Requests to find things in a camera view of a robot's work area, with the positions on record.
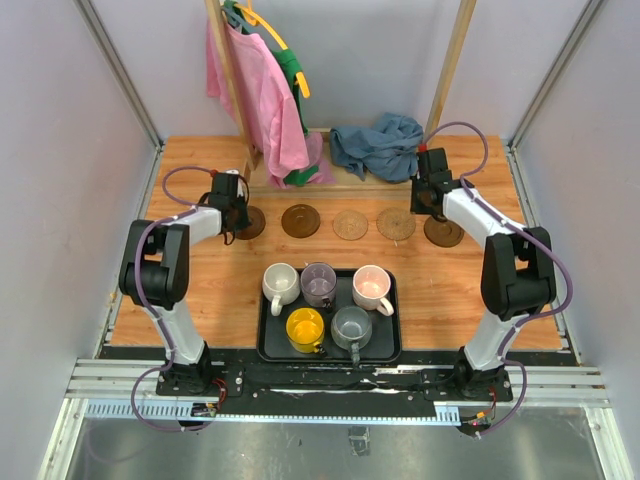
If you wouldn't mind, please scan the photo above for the green shirt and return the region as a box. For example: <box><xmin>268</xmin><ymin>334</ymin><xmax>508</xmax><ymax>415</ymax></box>
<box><xmin>222</xmin><ymin>1</ymin><xmax>322</xmax><ymax>187</ymax></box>

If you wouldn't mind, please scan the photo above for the blue crumpled cloth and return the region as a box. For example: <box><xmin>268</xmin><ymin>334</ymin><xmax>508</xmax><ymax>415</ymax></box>
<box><xmin>329</xmin><ymin>113</ymin><xmax>424</xmax><ymax>184</ymax></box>

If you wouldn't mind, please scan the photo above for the pink shirt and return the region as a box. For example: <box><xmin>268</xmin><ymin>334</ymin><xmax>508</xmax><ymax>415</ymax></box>
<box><xmin>226</xmin><ymin>25</ymin><xmax>335</xmax><ymax>188</ymax></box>

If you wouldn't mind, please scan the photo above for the purple glass mug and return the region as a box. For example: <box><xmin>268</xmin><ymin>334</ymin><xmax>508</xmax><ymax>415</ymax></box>
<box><xmin>300</xmin><ymin>262</ymin><xmax>337</xmax><ymax>312</ymax></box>

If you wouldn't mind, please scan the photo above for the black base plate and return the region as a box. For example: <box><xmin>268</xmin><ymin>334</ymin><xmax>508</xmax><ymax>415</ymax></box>
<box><xmin>156</xmin><ymin>349</ymin><xmax>513</xmax><ymax>418</ymax></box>

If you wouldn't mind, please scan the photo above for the woven rattan coaster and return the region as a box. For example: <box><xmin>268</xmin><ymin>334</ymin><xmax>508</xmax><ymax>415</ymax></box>
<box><xmin>376</xmin><ymin>207</ymin><xmax>416</xmax><ymax>241</ymax></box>

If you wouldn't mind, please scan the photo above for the yellow hanger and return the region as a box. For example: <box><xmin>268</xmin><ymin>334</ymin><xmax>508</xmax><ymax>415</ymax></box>
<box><xmin>236</xmin><ymin>1</ymin><xmax>311</xmax><ymax>99</ymax></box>

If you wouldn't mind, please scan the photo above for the white ceramic mug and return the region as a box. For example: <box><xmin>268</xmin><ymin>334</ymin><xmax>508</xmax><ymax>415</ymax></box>
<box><xmin>262</xmin><ymin>263</ymin><xmax>300</xmax><ymax>316</ymax></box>

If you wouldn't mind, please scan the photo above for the green hanger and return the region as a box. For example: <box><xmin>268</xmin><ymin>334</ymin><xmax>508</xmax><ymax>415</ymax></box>
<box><xmin>222</xmin><ymin>1</ymin><xmax>255</xmax><ymax>34</ymax></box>

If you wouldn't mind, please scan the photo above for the aluminium front rail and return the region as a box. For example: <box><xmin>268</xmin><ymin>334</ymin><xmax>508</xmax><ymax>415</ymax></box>
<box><xmin>66</xmin><ymin>360</ymin><xmax>610</xmax><ymax>426</ymax></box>

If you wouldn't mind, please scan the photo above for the yellow glass mug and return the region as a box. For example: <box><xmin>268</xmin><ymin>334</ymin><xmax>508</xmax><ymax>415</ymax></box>
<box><xmin>285</xmin><ymin>307</ymin><xmax>326</xmax><ymax>355</ymax></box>

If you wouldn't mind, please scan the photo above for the wooden clothes rack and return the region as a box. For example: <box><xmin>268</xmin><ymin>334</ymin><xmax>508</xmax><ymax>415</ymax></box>
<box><xmin>204</xmin><ymin>0</ymin><xmax>478</xmax><ymax>201</ymax></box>

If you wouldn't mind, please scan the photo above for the dark wooden coaster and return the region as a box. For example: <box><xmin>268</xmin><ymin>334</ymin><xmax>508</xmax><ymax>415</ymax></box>
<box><xmin>236</xmin><ymin>206</ymin><xmax>266</xmax><ymax>241</ymax></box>
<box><xmin>423</xmin><ymin>217</ymin><xmax>464</xmax><ymax>248</ymax></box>

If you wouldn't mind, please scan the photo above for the grey glass mug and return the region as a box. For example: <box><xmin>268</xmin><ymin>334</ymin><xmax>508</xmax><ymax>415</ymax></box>
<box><xmin>331</xmin><ymin>305</ymin><xmax>373</xmax><ymax>367</ymax></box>

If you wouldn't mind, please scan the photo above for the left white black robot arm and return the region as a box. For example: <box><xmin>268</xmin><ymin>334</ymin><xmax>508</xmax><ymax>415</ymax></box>
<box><xmin>118</xmin><ymin>170</ymin><xmax>250</xmax><ymax>396</ymax></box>

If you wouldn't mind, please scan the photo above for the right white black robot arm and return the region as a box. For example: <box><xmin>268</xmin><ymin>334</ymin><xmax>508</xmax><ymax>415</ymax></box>
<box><xmin>411</xmin><ymin>146</ymin><xmax>557</xmax><ymax>400</ymax></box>

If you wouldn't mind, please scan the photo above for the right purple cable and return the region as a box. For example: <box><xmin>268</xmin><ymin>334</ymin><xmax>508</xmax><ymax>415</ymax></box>
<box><xmin>418</xmin><ymin>121</ymin><xmax>575</xmax><ymax>441</ymax></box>

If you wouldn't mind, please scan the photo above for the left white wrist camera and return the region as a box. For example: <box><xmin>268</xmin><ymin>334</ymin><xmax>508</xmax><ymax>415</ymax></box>
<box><xmin>226</xmin><ymin>169</ymin><xmax>249</xmax><ymax>203</ymax></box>

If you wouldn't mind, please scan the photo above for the brown glass coaster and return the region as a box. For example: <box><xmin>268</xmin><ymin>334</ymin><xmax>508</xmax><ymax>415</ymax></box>
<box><xmin>281</xmin><ymin>204</ymin><xmax>321</xmax><ymax>238</ymax></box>

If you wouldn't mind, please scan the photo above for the light woven coaster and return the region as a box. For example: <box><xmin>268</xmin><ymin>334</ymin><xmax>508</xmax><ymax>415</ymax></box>
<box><xmin>332</xmin><ymin>210</ymin><xmax>368</xmax><ymax>241</ymax></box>

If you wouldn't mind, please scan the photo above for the pink ceramic mug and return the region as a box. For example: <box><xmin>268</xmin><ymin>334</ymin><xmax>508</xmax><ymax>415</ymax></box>
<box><xmin>352</xmin><ymin>265</ymin><xmax>395</xmax><ymax>316</ymax></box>

